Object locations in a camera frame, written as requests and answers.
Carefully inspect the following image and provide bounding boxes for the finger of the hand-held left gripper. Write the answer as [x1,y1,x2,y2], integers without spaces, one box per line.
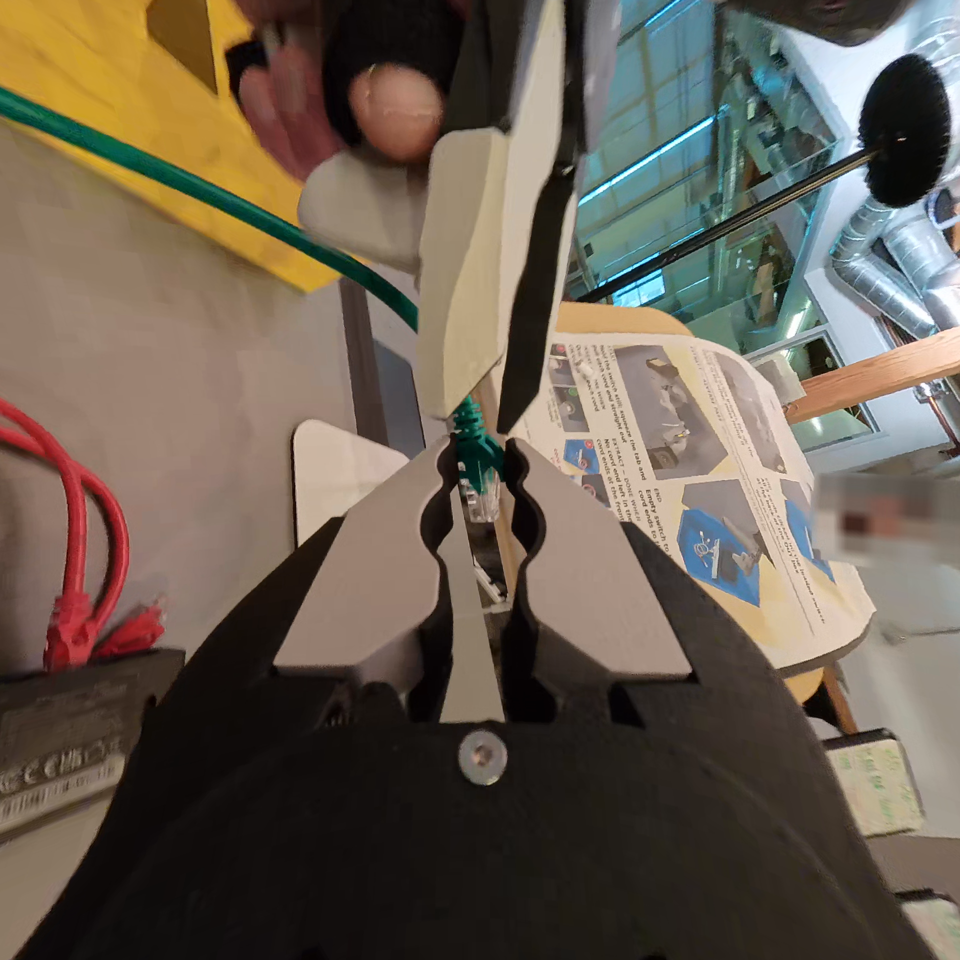
[497,0,585,435]
[416,127,520,419]

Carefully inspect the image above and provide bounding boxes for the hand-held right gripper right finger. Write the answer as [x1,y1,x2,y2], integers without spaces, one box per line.
[502,437,693,710]

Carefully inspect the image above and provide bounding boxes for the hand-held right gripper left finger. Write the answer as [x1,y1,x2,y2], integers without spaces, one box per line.
[273,435,460,721]

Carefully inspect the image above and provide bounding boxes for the green ethernet cable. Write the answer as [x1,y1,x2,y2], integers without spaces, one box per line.
[0,86,505,524]

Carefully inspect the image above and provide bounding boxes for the black network switch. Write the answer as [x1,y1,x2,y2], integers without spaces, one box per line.
[0,648,186,845]

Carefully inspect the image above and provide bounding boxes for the person's left hand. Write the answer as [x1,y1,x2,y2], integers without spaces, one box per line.
[232,0,445,183]

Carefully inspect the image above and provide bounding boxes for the wooden display board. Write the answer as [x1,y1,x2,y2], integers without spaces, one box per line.
[555,300,879,706]

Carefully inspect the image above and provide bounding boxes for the printed instruction sheet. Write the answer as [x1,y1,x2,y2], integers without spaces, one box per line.
[525,333,875,669]

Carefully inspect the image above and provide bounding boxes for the yellow box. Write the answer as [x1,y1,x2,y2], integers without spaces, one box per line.
[0,0,361,294]

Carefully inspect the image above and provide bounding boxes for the black pole stand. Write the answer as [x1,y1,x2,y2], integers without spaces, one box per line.
[577,52,955,305]

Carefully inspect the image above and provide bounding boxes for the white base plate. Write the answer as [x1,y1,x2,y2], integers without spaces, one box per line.
[291,418,411,552]

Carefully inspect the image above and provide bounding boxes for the red ethernet cable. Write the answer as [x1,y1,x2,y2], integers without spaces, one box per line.
[0,397,166,672]

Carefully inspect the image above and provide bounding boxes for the silver ventilation duct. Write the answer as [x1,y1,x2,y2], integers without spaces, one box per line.
[828,195,960,339]

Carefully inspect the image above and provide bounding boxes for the wooden post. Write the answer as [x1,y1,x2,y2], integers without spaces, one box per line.
[783,327,960,426]

